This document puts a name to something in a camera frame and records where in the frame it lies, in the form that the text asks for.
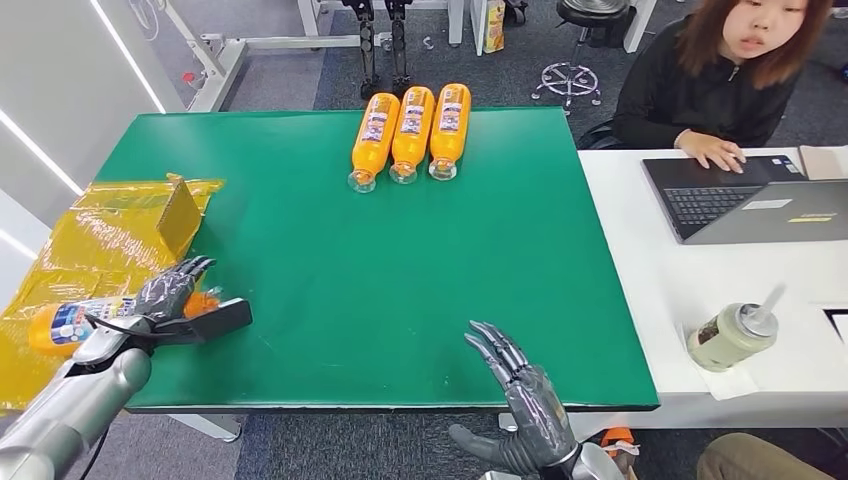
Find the white table foot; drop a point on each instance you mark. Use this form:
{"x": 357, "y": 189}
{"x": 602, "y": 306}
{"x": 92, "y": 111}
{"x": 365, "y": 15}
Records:
{"x": 212, "y": 426}

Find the grey laptop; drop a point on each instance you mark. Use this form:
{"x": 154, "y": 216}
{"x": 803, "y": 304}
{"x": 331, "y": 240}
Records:
{"x": 762, "y": 212}

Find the black-edged tablet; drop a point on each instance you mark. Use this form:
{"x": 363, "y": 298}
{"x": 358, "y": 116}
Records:
{"x": 838, "y": 324}

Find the white paper napkin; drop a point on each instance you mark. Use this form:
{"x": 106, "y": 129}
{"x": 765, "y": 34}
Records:
{"x": 729, "y": 384}

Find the person's hand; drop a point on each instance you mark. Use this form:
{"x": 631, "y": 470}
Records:
{"x": 712, "y": 149}

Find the yellow plastic-wrapped cardboard box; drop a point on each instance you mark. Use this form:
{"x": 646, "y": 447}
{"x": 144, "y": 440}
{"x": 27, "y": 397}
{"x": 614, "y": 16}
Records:
{"x": 99, "y": 238}

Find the yellow carton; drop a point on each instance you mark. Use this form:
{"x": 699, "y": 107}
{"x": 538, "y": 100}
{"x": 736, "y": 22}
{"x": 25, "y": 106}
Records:
{"x": 494, "y": 26}

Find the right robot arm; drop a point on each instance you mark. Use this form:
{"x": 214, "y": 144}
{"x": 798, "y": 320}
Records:
{"x": 596, "y": 467}

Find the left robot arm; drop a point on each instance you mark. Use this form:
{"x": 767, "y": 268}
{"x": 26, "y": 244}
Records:
{"x": 79, "y": 397}

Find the orange tag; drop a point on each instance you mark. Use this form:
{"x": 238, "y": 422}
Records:
{"x": 617, "y": 438}

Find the black office chair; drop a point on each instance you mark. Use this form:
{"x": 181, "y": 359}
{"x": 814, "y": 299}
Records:
{"x": 596, "y": 138}

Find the beige notebook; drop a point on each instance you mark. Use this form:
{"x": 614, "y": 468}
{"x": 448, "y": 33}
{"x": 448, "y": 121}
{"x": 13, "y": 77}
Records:
{"x": 825, "y": 162}

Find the orange detergent bottle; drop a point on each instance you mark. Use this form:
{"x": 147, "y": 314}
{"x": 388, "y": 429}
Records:
{"x": 66, "y": 324}
{"x": 450, "y": 126}
{"x": 412, "y": 129}
{"x": 375, "y": 136}

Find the white desk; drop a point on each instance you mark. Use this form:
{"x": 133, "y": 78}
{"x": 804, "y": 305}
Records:
{"x": 662, "y": 285}

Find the person's knee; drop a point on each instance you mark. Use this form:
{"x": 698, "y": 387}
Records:
{"x": 762, "y": 460}

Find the drink jar with straw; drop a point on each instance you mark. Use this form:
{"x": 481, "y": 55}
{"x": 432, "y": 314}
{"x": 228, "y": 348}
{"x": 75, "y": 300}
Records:
{"x": 729, "y": 338}

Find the green table mat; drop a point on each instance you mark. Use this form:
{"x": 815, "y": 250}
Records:
{"x": 364, "y": 278}

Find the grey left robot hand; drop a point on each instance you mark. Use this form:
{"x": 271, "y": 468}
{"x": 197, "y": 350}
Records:
{"x": 166, "y": 295}

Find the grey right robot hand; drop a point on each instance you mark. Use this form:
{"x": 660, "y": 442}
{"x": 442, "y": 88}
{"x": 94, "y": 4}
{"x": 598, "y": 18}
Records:
{"x": 533, "y": 417}

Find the black stool with chrome base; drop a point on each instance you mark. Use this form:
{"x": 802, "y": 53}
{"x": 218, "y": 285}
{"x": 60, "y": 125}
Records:
{"x": 573, "y": 73}

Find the person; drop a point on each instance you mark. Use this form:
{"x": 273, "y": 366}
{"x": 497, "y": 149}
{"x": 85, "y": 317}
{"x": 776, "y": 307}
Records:
{"x": 702, "y": 93}

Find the white metal desk frame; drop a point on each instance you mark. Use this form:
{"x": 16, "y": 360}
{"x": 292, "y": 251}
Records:
{"x": 225, "y": 60}

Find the black robot leg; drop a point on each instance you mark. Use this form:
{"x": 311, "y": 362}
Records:
{"x": 366, "y": 46}
{"x": 399, "y": 43}

